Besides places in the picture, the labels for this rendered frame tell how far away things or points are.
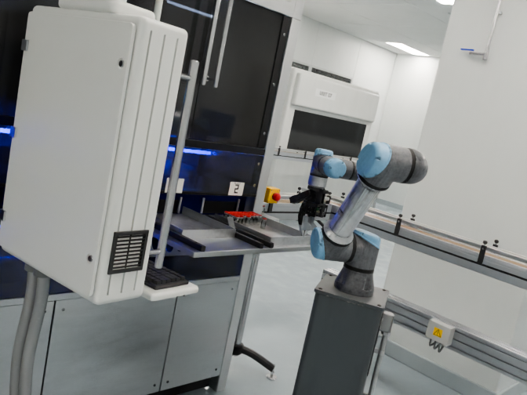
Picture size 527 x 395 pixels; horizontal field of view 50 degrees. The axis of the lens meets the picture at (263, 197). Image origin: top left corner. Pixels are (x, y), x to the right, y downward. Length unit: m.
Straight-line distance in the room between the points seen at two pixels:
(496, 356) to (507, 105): 1.41
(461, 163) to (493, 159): 0.19
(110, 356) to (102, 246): 0.96
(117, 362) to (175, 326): 0.29
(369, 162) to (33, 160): 1.00
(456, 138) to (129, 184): 2.46
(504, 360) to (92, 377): 1.81
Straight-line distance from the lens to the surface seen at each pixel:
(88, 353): 2.35
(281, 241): 2.23
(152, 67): 1.48
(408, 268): 3.71
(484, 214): 3.49
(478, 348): 2.93
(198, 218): 2.36
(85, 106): 1.56
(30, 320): 1.89
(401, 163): 1.80
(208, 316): 2.65
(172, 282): 1.77
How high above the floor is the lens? 1.39
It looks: 9 degrees down
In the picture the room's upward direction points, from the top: 12 degrees clockwise
